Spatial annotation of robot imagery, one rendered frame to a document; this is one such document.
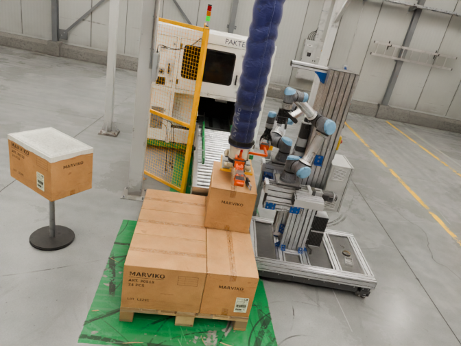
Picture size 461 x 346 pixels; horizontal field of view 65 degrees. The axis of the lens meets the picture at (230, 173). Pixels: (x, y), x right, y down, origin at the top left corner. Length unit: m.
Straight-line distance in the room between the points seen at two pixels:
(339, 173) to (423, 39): 10.44
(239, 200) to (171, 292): 0.93
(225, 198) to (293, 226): 0.89
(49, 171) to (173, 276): 1.31
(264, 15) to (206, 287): 2.07
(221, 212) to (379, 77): 10.64
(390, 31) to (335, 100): 9.97
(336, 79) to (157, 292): 2.22
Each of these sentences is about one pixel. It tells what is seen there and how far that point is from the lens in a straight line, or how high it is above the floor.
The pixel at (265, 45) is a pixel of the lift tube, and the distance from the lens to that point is 2.95.
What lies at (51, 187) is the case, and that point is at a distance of 3.28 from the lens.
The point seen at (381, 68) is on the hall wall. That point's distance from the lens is 13.21.
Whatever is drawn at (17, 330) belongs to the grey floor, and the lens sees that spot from 3.18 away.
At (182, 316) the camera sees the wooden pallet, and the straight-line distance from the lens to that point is 3.05.
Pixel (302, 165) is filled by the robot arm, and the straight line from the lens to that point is 3.08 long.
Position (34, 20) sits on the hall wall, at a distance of 13.93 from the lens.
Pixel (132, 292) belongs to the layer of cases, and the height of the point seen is 0.30.
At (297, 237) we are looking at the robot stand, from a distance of 3.76.
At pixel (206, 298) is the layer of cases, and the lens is 2.93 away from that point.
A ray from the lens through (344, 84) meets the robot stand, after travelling 3.26.
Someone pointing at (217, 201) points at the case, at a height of 0.82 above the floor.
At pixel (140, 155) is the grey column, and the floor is 0.57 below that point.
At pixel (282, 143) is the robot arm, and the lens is 3.65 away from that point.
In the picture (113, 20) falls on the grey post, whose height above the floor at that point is 1.86.
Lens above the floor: 2.30
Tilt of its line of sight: 23 degrees down
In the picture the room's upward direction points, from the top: 11 degrees clockwise
